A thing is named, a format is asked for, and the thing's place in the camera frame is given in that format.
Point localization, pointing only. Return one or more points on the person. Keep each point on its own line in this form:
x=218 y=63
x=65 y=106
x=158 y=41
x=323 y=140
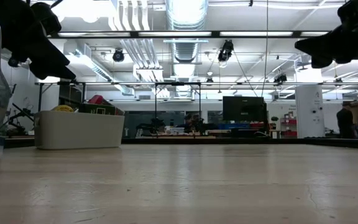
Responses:
x=345 y=119
x=191 y=123

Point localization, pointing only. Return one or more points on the black overhead light bar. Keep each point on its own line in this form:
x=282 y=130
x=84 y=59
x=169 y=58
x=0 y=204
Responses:
x=215 y=34

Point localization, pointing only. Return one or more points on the white column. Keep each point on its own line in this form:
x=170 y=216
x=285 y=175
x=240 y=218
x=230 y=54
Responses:
x=309 y=109

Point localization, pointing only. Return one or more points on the background black rig frame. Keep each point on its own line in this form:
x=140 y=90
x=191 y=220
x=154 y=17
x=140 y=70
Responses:
x=155 y=102

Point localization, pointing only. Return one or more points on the black ceiling spotlight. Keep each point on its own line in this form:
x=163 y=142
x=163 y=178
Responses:
x=118 y=55
x=280 y=78
x=12 y=62
x=225 y=49

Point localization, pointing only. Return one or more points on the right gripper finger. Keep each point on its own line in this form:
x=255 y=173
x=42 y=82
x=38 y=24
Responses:
x=320 y=63
x=315 y=46

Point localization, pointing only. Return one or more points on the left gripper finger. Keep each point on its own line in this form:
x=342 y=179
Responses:
x=51 y=62

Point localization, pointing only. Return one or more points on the black monitor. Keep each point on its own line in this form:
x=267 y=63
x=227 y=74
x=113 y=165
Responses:
x=244 y=109

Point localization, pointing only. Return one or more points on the green spice tin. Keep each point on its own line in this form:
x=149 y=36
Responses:
x=99 y=109

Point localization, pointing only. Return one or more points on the white plastic bin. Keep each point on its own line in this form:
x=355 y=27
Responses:
x=79 y=130

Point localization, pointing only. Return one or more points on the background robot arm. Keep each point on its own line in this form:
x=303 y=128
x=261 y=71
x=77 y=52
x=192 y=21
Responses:
x=20 y=116

